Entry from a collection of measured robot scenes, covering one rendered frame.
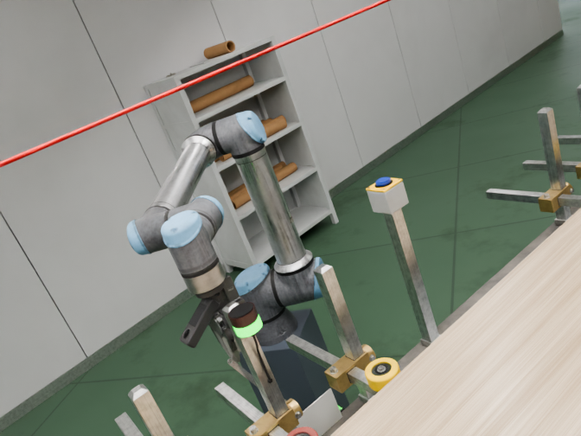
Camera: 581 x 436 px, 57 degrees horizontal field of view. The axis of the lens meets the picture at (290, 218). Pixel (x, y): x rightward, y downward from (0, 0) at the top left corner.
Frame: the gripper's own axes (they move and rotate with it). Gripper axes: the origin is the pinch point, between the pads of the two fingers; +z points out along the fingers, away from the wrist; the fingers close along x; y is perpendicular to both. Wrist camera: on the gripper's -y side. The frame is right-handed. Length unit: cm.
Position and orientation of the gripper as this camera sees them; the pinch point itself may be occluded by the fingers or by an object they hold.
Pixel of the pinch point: (233, 359)
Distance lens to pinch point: 132.4
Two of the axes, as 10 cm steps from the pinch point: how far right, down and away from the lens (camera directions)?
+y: 7.5, -4.7, 4.6
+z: 3.4, 8.7, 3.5
